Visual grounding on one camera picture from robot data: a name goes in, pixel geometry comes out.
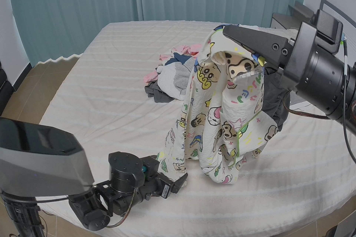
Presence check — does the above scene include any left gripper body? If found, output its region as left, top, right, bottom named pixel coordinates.
left=136, top=171, right=180, bottom=202

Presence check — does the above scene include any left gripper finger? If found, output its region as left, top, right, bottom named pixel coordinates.
left=172, top=173, right=189, bottom=194

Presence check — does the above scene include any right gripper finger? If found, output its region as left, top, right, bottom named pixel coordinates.
left=222, top=24, right=293, bottom=69

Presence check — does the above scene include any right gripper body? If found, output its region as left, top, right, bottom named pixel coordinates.
left=284, top=22, right=349, bottom=117

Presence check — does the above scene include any white printed pyjama top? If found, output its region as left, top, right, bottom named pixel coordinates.
left=157, top=23, right=280, bottom=184

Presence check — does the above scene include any pile of clothes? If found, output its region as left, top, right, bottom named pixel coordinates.
left=144, top=43, right=202, bottom=104

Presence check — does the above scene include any grey bedside table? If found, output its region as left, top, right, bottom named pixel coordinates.
left=271, top=0, right=316, bottom=36

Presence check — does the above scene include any black garment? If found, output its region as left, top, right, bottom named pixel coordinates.
left=261, top=65, right=291, bottom=131

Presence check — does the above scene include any bed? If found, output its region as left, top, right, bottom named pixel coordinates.
left=39, top=0, right=356, bottom=231

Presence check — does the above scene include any black chest of drawers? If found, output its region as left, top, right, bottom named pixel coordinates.
left=0, top=59, right=14, bottom=117

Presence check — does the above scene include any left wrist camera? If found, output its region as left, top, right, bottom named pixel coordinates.
left=140, top=156, right=161, bottom=176

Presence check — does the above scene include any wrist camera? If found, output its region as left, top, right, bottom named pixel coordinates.
left=314, top=9, right=344, bottom=54
left=140, top=156, right=161, bottom=176

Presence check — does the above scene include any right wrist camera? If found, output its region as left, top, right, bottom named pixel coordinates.
left=314, top=9, right=344, bottom=54

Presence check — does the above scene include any black cable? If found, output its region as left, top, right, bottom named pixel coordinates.
left=343, top=44, right=356, bottom=165
left=0, top=183, right=96, bottom=204

